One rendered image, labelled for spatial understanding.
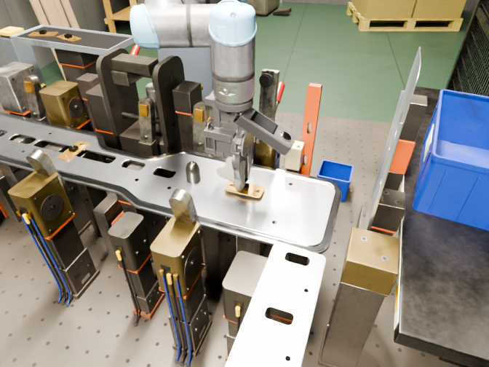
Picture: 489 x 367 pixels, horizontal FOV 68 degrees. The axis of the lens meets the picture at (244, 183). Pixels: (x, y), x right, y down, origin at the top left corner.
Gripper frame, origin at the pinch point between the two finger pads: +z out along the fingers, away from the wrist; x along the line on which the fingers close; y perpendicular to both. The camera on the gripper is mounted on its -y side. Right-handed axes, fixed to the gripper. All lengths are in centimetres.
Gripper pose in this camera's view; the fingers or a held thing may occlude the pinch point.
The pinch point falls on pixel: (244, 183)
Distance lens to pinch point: 78.8
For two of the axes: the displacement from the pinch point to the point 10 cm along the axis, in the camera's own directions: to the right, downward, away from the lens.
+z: 0.0, 7.8, 6.3
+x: -3.4, 5.9, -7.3
